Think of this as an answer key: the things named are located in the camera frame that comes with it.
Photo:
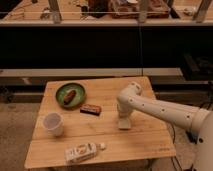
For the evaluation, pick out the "long wooden bench shelf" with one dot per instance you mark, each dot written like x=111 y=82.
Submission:
x=90 y=72

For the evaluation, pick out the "green plate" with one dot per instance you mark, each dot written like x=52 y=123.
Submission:
x=65 y=89

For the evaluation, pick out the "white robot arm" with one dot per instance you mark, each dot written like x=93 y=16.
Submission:
x=196 y=120

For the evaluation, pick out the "white sponge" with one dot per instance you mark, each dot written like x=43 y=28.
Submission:
x=124 y=124

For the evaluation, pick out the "brown chocolate bar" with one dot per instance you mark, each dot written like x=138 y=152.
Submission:
x=90 y=109

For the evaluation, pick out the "white plastic cup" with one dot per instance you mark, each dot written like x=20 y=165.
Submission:
x=52 y=123

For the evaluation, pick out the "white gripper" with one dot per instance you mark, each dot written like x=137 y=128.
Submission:
x=124 y=112

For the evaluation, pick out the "brown pastry on plate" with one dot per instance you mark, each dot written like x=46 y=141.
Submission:
x=69 y=97

